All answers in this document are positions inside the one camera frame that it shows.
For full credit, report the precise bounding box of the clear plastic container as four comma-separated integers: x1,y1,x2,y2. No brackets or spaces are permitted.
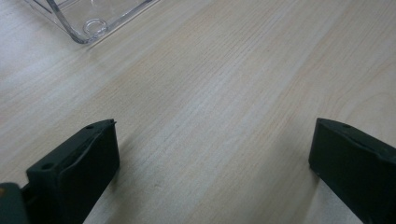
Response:
23,0,161,45

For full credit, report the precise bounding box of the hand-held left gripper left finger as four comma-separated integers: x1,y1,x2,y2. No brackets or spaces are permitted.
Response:
25,119,120,224

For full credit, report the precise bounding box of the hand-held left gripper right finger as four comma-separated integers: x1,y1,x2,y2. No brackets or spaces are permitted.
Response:
307,117,396,224

